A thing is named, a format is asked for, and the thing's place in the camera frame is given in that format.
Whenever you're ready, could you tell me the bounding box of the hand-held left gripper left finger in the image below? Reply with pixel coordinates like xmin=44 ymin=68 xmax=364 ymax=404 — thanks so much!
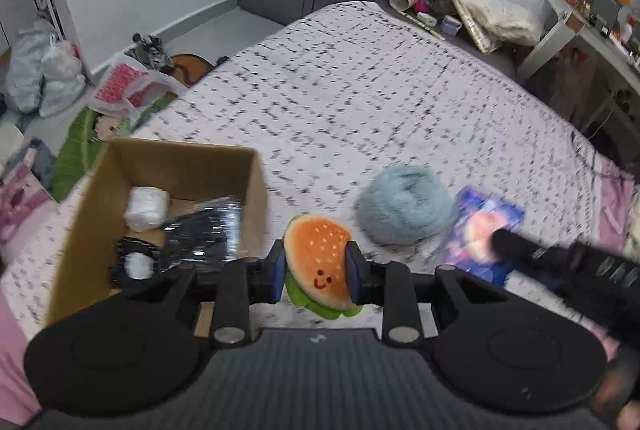
xmin=124 ymin=239 xmax=287 ymax=346

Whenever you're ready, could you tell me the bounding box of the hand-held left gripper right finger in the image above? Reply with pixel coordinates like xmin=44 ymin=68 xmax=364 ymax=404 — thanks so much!
xmin=345 ymin=240 xmax=507 ymax=346

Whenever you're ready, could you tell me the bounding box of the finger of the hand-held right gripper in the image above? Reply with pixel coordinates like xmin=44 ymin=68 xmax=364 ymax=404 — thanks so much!
xmin=491 ymin=227 xmax=593 ymax=283

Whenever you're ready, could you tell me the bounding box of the burger plush toy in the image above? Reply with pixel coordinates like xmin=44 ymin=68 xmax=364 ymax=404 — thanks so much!
xmin=283 ymin=214 xmax=364 ymax=322

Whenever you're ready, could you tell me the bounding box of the blue packet with pink planet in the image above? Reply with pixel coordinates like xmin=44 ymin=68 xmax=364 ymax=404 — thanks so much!
xmin=434 ymin=185 xmax=526 ymax=284

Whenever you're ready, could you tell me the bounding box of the dark glittery packet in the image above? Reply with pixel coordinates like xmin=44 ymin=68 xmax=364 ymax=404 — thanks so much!
xmin=159 ymin=195 xmax=244 ymax=272

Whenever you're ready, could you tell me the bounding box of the black lace accessory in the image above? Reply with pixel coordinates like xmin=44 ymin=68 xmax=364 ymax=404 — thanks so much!
xmin=109 ymin=237 xmax=167 ymax=289

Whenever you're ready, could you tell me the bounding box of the white soft bundle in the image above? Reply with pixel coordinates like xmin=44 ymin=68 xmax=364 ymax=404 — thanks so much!
xmin=123 ymin=185 xmax=171 ymax=231

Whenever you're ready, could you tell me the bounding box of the brown cardboard box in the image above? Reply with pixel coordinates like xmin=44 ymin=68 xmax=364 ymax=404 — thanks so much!
xmin=44 ymin=137 xmax=269 ymax=337

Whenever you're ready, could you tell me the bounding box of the pastel floral quilt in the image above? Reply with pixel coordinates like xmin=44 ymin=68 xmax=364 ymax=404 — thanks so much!
xmin=622 ymin=223 xmax=640 ymax=262

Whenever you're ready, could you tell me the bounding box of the fluffy light blue plush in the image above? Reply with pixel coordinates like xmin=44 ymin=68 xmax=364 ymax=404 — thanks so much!
xmin=357 ymin=165 xmax=459 ymax=247

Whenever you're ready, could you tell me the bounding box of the white black-patterned blanket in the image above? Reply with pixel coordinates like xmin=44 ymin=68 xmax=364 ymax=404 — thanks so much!
xmin=0 ymin=0 xmax=632 ymax=337

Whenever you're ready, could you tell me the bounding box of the white desk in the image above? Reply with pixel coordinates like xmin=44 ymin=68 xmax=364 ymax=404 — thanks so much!
xmin=517 ymin=0 xmax=640 ymax=132

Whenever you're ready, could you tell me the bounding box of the brown round cushion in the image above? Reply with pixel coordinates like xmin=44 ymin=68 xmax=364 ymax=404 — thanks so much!
xmin=169 ymin=54 xmax=217 ymax=90

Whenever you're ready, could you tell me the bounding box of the green cartoon floor mat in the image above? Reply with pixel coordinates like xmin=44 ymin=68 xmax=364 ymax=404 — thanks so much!
xmin=51 ymin=107 xmax=137 ymax=204

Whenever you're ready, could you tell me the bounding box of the pink printed plastic bag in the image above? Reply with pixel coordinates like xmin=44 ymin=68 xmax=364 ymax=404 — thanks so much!
xmin=88 ymin=52 xmax=187 ymax=118

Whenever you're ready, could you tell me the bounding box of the pink cartoon pillow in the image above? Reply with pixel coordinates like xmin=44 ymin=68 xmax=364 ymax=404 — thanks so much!
xmin=0 ymin=159 xmax=59 ymax=257

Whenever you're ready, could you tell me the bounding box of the white plastic bag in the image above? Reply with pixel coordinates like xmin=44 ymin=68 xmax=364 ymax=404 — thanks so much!
xmin=38 ymin=39 xmax=88 ymax=118

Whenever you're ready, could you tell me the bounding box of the grey-white plastic bag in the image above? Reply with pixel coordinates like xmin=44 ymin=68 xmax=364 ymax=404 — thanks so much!
xmin=4 ymin=22 xmax=57 ymax=114

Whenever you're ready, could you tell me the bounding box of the black cable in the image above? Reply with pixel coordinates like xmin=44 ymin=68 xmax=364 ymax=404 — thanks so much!
xmin=570 ymin=130 xmax=637 ymax=184

